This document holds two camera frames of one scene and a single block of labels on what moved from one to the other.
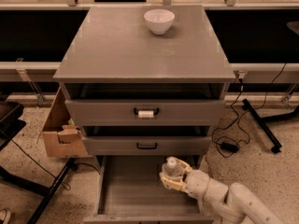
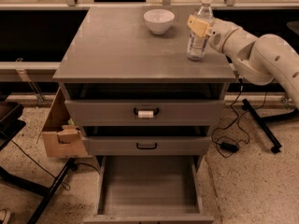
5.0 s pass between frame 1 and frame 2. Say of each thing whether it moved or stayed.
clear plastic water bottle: moved
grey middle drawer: stayed
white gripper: moved
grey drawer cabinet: stayed
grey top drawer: stayed
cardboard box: stayed
